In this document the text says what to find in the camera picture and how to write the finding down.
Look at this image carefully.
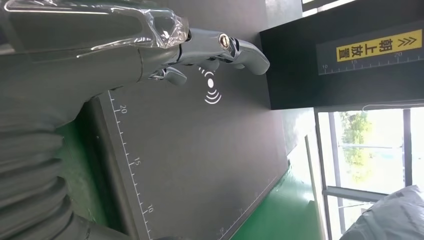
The window with dark frame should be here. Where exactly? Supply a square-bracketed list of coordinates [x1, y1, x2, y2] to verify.
[313, 105, 424, 240]

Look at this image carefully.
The grey package with red print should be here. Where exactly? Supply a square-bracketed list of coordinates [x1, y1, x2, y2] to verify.
[339, 184, 424, 240]

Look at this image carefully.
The black inbound scanner machine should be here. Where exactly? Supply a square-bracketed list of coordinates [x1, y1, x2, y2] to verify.
[82, 0, 424, 240]

